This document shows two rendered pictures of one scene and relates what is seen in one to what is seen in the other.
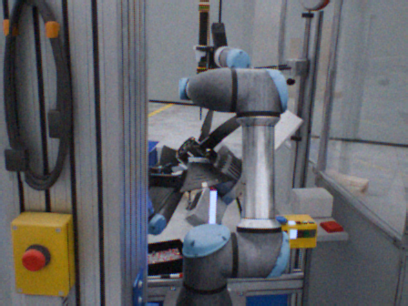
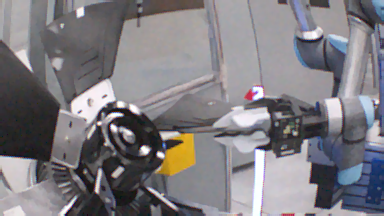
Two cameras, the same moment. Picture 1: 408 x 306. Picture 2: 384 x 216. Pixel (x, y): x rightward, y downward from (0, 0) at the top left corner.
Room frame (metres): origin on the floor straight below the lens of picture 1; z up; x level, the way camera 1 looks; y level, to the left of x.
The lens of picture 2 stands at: (2.58, 0.73, 1.45)
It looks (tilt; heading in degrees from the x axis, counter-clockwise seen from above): 14 degrees down; 226
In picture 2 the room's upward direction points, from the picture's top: 5 degrees counter-clockwise
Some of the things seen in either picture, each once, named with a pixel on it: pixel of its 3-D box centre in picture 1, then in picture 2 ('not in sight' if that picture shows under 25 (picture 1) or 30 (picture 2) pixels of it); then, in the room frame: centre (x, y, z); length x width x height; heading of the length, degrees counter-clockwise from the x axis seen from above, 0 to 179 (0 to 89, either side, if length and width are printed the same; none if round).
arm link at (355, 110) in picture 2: not in sight; (355, 115); (1.68, 0.29, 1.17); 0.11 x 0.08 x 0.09; 136
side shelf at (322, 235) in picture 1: (308, 220); not in sight; (2.19, -0.51, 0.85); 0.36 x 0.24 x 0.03; 9
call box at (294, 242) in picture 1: (290, 232); (153, 150); (1.68, -0.33, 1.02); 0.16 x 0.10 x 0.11; 99
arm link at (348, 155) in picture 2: not in sight; (350, 156); (1.67, 0.28, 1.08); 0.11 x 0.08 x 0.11; 55
